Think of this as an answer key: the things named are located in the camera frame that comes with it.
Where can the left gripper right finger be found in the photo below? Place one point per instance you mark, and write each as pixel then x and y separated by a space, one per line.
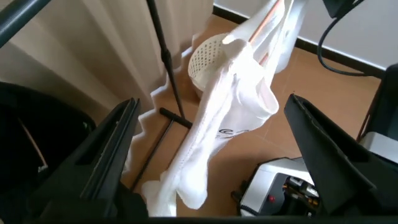
pixel 348 180

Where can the black clothes rack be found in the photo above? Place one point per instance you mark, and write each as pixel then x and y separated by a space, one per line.
pixel 166 56

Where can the beige curtain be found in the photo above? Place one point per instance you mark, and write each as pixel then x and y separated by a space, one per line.
pixel 93 46

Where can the white laundry basket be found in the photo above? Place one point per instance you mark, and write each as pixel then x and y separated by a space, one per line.
pixel 208 56

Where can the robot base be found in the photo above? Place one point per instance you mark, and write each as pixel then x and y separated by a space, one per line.
pixel 267 177

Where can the black shorts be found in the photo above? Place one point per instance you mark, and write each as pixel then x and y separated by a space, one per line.
pixel 37 102

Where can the white shirt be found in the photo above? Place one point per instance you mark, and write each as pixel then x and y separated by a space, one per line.
pixel 224 102

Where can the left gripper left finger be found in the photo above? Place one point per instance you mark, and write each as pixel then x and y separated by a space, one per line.
pixel 93 174

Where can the pink clothes hanger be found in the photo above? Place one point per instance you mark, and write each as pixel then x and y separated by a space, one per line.
pixel 264 23

